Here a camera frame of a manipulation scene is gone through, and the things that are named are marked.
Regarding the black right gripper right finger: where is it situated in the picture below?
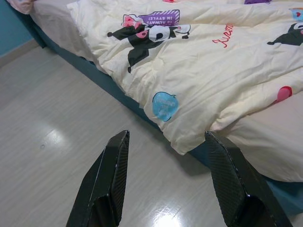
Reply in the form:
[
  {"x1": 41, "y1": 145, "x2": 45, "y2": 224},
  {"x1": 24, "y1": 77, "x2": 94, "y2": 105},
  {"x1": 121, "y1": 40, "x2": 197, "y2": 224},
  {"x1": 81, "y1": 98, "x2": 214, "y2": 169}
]
[{"x1": 204, "y1": 130, "x2": 294, "y2": 227}]

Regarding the cream cartoon print quilt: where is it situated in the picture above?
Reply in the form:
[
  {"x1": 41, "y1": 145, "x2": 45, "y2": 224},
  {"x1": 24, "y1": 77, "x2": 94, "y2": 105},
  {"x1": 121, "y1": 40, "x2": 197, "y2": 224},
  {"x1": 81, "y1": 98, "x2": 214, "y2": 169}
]
[{"x1": 66, "y1": 0, "x2": 303, "y2": 156}]

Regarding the teal fabric bed frame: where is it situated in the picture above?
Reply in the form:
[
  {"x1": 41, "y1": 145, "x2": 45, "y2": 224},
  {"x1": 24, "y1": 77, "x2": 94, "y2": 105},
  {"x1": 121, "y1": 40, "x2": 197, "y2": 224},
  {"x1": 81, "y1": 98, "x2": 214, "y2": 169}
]
[{"x1": 8, "y1": 0, "x2": 303, "y2": 215}]

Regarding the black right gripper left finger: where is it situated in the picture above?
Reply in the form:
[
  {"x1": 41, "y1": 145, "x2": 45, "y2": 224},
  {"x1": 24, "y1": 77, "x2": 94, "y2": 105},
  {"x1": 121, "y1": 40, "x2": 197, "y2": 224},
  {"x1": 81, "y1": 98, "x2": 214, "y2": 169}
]
[{"x1": 65, "y1": 129, "x2": 131, "y2": 227}]

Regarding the pink pillow with orange spots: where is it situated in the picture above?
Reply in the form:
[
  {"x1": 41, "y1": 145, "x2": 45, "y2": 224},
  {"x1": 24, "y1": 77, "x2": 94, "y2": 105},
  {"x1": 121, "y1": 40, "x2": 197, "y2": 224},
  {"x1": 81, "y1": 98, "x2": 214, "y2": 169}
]
[{"x1": 6, "y1": 0, "x2": 36, "y2": 14}]

